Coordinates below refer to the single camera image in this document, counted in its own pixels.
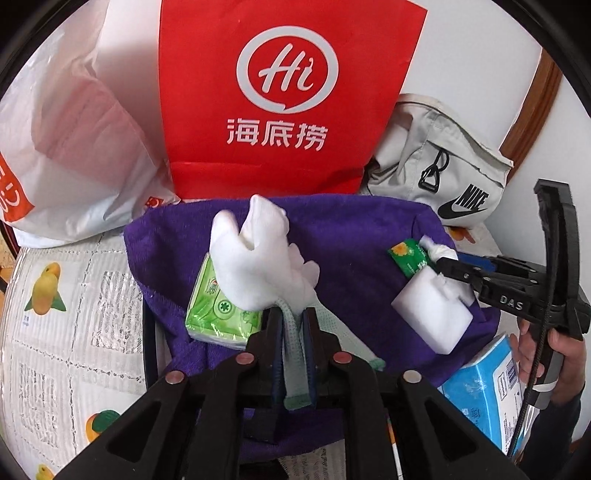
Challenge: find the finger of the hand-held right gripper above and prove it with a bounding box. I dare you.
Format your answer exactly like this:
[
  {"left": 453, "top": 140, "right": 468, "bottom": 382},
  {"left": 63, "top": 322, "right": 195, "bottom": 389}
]
[
  {"left": 457, "top": 251, "right": 532, "bottom": 274},
  {"left": 436, "top": 257, "right": 497, "bottom": 292}
]

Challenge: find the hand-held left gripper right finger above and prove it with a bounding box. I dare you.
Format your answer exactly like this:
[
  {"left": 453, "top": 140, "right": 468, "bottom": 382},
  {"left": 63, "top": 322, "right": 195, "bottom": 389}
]
[{"left": 302, "top": 307, "right": 527, "bottom": 480}]

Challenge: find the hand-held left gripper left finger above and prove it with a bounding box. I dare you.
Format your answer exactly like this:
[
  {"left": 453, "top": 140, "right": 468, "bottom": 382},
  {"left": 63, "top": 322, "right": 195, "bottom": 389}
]
[{"left": 55, "top": 307, "right": 287, "bottom": 480}]

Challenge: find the small green flower-print packet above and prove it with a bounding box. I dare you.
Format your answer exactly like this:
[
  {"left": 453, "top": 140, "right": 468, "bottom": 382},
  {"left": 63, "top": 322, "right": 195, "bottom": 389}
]
[{"left": 387, "top": 234, "right": 459, "bottom": 278}]

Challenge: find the white rectangular box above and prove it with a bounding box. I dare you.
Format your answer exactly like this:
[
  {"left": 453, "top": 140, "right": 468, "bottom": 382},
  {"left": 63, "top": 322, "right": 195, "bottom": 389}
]
[{"left": 392, "top": 268, "right": 476, "bottom": 355}]

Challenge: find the green tissue packet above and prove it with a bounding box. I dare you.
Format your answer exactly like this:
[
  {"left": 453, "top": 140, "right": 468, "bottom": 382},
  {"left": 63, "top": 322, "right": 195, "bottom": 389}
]
[{"left": 185, "top": 256, "right": 264, "bottom": 349}]

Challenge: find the white and mint sock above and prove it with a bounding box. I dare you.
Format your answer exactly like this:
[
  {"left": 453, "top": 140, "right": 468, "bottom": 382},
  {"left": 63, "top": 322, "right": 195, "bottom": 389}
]
[{"left": 209, "top": 194, "right": 386, "bottom": 411}]

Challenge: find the purple fabric storage bin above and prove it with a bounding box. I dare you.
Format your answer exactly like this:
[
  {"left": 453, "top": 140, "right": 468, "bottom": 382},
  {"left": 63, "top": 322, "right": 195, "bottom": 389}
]
[{"left": 124, "top": 194, "right": 502, "bottom": 464}]

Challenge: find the person's right forearm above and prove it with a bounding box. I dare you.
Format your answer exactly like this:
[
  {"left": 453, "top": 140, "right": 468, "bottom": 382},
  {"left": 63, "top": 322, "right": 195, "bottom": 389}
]
[{"left": 522, "top": 396, "right": 585, "bottom": 480}]

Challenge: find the person's right hand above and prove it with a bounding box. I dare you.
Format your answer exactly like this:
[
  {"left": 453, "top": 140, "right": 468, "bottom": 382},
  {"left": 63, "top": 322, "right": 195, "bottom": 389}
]
[{"left": 515, "top": 318, "right": 588, "bottom": 408}]

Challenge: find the grey waist bag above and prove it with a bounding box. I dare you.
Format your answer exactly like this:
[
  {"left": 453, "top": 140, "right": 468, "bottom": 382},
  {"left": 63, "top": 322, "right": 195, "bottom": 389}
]
[{"left": 360, "top": 93, "right": 515, "bottom": 227}]

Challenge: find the blue tissue pack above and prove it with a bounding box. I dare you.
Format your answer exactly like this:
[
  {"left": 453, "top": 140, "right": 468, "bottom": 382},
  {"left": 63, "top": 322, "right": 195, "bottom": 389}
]
[{"left": 436, "top": 333, "right": 529, "bottom": 457}]

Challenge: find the red paper bag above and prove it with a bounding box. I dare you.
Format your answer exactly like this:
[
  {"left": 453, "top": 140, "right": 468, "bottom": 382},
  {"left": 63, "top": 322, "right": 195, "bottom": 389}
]
[{"left": 158, "top": 0, "right": 428, "bottom": 200}]

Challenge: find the white plastic shopping bag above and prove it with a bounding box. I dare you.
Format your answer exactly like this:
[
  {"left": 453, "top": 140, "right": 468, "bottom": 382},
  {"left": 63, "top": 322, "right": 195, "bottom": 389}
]
[{"left": 0, "top": 0, "right": 183, "bottom": 250}]

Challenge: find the brown wooden door frame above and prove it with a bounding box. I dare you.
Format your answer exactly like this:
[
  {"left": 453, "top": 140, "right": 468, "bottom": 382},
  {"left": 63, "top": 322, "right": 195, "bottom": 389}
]
[{"left": 505, "top": 58, "right": 564, "bottom": 169}]

